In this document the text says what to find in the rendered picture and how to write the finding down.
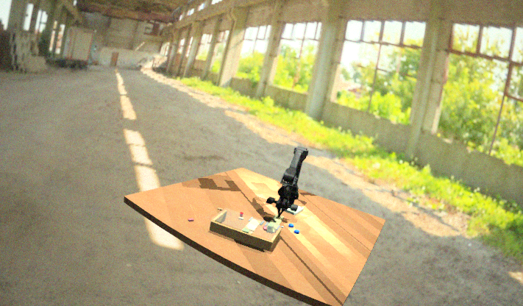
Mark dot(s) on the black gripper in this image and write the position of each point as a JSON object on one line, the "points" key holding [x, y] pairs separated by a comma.
{"points": [[293, 207]]}

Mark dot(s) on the pale yellow strip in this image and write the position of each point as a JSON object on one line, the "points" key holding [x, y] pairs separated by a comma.
{"points": [[277, 220]]}

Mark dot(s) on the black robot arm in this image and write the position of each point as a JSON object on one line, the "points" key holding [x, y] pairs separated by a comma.
{"points": [[290, 177]]}

